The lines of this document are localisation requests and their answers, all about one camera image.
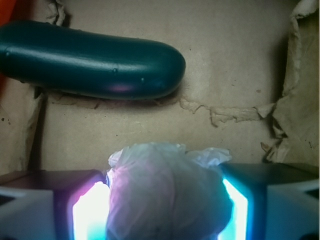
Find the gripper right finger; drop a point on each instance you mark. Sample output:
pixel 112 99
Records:
pixel 272 201

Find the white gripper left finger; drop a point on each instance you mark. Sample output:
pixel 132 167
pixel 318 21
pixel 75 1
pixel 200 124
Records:
pixel 54 205

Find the brown paper bag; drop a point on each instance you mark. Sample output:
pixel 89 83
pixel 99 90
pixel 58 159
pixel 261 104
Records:
pixel 236 64

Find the dark green toy cucumber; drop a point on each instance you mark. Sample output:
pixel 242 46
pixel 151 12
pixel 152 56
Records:
pixel 89 64

